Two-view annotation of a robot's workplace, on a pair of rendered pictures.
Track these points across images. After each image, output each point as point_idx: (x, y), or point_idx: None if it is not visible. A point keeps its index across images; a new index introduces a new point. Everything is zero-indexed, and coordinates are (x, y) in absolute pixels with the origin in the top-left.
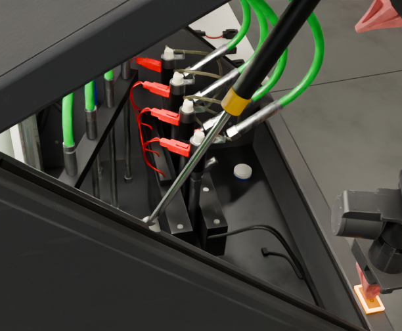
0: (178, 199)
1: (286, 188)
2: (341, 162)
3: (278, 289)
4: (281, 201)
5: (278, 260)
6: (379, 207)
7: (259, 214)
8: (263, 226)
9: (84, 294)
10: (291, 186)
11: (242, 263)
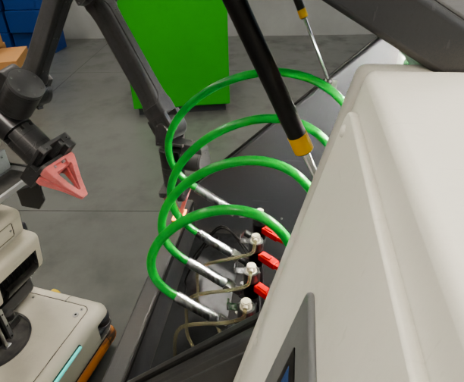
0: (268, 281)
1: (155, 324)
2: None
3: (263, 131)
4: (156, 339)
5: None
6: (189, 141)
7: (180, 342)
8: (224, 227)
9: None
10: (156, 307)
11: (219, 305)
